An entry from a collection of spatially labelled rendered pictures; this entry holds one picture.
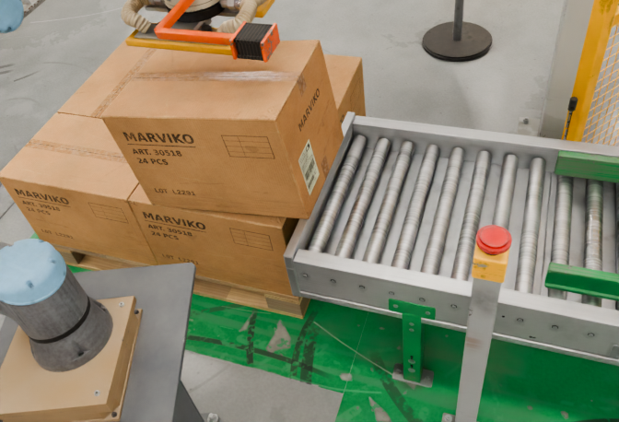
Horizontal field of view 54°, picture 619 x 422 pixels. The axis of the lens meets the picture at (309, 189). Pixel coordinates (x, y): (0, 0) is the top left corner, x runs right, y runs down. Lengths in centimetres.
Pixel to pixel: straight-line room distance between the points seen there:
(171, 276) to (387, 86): 206
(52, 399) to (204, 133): 80
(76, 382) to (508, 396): 141
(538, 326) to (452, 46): 219
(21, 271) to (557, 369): 174
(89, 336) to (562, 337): 123
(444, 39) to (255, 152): 217
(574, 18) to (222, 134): 150
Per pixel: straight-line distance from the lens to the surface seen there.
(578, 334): 181
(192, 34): 148
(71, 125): 270
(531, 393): 228
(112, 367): 148
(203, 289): 255
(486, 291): 138
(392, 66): 356
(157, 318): 161
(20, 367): 161
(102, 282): 174
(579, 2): 259
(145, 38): 177
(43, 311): 141
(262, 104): 171
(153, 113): 186
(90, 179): 239
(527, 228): 196
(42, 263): 138
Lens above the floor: 202
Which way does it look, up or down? 45 degrees down
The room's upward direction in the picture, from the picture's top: 10 degrees counter-clockwise
